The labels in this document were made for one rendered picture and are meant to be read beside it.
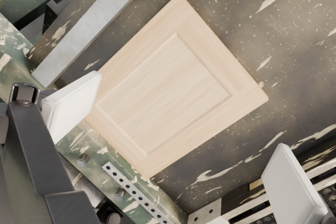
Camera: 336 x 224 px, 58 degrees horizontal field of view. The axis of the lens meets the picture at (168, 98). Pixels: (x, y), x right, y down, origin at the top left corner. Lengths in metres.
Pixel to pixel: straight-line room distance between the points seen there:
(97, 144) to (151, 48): 0.30
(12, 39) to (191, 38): 0.47
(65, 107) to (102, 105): 0.65
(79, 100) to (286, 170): 0.13
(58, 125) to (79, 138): 0.68
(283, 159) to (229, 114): 0.54
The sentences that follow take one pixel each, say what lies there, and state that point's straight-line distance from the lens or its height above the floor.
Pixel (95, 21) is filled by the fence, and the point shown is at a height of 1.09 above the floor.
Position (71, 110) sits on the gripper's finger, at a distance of 0.18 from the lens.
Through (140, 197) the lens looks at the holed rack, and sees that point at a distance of 0.89.
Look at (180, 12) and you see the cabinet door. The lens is 0.68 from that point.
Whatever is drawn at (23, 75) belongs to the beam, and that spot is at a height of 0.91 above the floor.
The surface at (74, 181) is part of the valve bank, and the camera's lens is 1.00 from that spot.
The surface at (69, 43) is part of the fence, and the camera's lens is 0.76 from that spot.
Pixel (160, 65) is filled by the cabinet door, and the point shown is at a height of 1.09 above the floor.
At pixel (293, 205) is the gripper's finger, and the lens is 0.18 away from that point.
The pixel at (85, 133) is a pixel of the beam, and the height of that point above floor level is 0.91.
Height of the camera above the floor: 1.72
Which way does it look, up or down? 63 degrees down
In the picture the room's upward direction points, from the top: 68 degrees clockwise
